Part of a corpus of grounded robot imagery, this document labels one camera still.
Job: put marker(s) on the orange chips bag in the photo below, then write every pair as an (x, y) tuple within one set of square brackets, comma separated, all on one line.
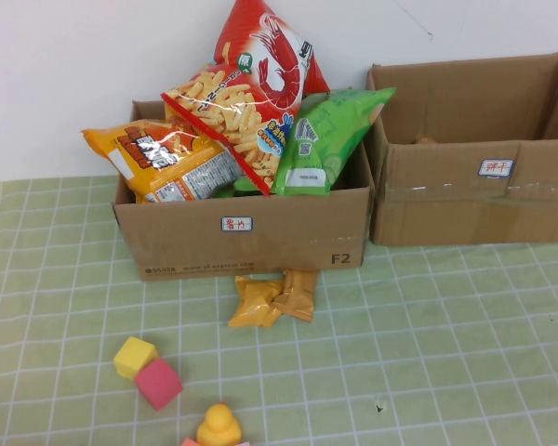
[(135, 158)]

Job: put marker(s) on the pink foam cube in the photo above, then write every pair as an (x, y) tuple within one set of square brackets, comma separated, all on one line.
[(157, 383)]

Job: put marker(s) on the orange-brown snack packet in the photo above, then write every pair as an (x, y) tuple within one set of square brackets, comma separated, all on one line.
[(297, 297)]

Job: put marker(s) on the green chips bag with barcode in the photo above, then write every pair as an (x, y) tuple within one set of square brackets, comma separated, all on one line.
[(335, 125)]

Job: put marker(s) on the yellow foam cube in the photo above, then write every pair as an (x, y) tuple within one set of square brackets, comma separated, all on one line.
[(132, 355)]

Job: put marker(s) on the yellow rubber duck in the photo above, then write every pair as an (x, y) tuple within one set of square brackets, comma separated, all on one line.
[(218, 427)]

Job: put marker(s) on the small yellow snack packet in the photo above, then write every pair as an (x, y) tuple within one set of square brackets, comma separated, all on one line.
[(253, 306)]

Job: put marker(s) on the red shrimp chips bag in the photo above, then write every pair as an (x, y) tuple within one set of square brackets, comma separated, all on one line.
[(269, 60)]

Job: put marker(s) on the cardboard box with F2 print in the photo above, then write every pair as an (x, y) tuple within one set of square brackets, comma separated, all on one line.
[(283, 232)]

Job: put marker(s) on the large plain cardboard box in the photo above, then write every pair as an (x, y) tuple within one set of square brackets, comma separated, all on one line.
[(446, 218)]

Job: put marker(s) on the white label with red writing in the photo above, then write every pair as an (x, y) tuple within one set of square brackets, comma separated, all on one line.
[(236, 224), (495, 168)]

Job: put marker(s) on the clear packing tape strip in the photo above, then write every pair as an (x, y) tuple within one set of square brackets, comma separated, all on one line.
[(446, 190)]

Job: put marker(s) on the green snack bag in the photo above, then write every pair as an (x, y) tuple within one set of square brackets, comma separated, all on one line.
[(242, 184)]

